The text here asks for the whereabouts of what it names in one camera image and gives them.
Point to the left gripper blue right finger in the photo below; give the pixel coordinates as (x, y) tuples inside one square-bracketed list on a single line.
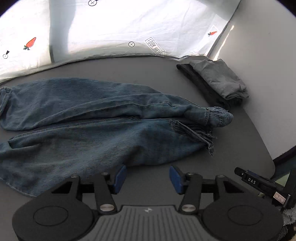
[(192, 185)]

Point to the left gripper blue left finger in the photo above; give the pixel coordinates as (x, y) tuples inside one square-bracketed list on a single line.
[(103, 185)]

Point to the blue denim jeans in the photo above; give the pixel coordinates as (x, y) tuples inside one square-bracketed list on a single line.
[(69, 126)]

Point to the black labelled device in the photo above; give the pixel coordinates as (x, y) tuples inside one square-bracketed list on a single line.
[(285, 195)]

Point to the folded black garment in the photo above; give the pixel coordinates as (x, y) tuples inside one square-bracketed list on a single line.
[(210, 95)]

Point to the folded grey garment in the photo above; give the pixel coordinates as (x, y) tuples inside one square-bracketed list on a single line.
[(221, 78)]

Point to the white carrot print sheet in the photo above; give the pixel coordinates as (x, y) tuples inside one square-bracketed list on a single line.
[(39, 35)]

